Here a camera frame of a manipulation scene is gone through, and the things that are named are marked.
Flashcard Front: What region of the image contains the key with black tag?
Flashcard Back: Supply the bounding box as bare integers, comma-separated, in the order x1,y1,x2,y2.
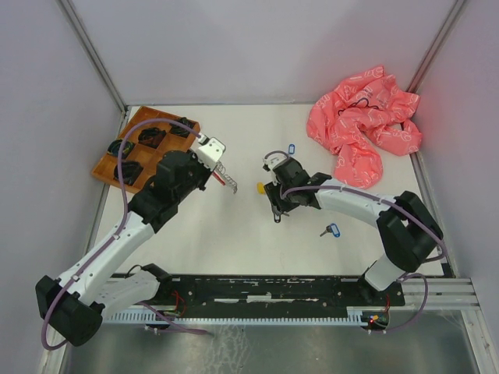
272,208,289,224

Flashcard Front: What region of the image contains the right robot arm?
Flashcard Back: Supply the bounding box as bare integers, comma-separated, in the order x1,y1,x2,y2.
263,151,444,305

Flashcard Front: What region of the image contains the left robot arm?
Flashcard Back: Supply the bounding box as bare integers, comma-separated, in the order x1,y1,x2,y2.
35,146,224,347

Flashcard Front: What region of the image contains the key with yellow tag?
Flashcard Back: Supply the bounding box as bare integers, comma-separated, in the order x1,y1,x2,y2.
257,182,266,195

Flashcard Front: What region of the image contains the black coiled item in tray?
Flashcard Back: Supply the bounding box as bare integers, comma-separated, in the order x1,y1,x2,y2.
121,161,143,185
170,117,195,138
138,127,167,149

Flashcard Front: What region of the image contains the wooden compartment tray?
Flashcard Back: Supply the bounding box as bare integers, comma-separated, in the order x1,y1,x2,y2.
92,106,200,193

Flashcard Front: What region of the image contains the black green coiled item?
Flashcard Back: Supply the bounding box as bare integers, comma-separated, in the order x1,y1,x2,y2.
107,139,135,160

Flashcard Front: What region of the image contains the pink patterned cloth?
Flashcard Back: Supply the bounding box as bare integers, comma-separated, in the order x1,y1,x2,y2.
306,65,423,189

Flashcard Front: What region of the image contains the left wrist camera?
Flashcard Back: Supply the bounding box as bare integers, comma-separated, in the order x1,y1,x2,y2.
195,134,226,171

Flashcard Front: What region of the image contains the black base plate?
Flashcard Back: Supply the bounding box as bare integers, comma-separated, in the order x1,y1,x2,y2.
151,274,405,317

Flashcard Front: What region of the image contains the white cable duct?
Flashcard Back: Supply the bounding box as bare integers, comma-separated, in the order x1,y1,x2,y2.
105,306,366,326

